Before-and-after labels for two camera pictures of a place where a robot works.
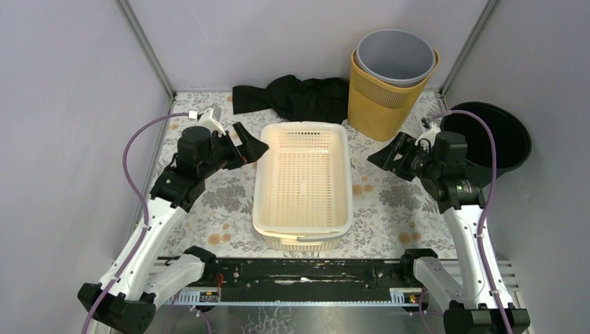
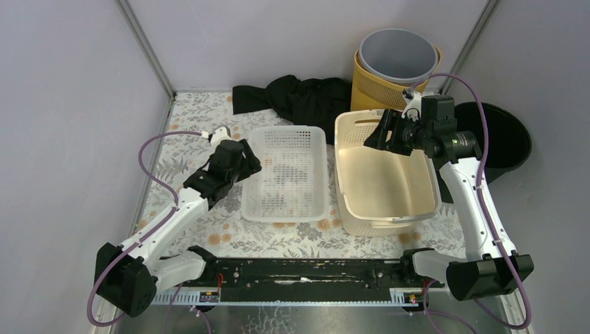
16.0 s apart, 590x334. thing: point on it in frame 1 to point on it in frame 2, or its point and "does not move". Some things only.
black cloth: [319, 100] does not move
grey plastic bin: [395, 58] does not move
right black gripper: [402, 145] to [391, 121]
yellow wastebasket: [378, 110] does not move
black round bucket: [513, 145] does not move
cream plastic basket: [280, 243] to [380, 193]
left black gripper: [234, 150] to [244, 163]
